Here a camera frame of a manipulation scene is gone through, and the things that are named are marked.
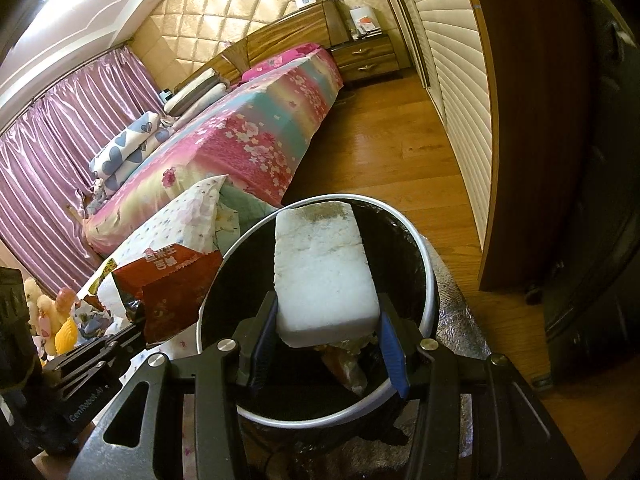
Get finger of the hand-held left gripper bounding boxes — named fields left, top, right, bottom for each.
left=42, top=319, right=150, bottom=386

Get bed with pink floral sheet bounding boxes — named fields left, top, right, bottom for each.
left=82, top=45, right=346, bottom=256

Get pale green floral cloth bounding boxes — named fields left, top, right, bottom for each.
left=215, top=185, right=281, bottom=256

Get wooden nightstand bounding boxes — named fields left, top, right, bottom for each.
left=330, top=32, right=403, bottom=86

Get white box on nightstand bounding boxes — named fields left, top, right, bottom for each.
left=348, top=5, right=383, bottom=40

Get silver foil sheet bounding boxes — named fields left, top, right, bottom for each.
left=427, top=247, right=483, bottom=461

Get cream louvred wardrobe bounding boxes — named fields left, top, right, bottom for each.
left=387, top=0, right=501, bottom=251

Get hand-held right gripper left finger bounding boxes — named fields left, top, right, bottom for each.
left=75, top=290, right=281, bottom=480

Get cream teddy bear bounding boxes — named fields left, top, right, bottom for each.
left=22, top=277, right=80, bottom=356

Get crumpled wrapper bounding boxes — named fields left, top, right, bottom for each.
left=320, top=337, right=381, bottom=396

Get heart pattern pillows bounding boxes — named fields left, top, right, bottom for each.
left=89, top=110, right=176, bottom=193

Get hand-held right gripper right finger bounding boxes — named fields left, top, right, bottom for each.
left=377, top=294, right=588, bottom=480

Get black trash bin white rim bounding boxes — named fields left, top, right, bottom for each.
left=195, top=192, right=443, bottom=461

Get white foam block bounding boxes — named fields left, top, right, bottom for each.
left=274, top=201, right=378, bottom=348

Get brown wooden door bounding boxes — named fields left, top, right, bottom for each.
left=455, top=0, right=596, bottom=293

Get purple satin curtain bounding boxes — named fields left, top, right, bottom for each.
left=0, top=45, right=168, bottom=301

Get striped pillows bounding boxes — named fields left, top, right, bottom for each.
left=162, top=67, right=228, bottom=116

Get wooden headboard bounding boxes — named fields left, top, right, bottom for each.
left=187, top=0, right=351, bottom=91

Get pink pillow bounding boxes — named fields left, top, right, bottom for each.
left=241, top=44, right=321, bottom=82

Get red snack packet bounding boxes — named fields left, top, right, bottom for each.
left=111, top=247, right=224, bottom=346

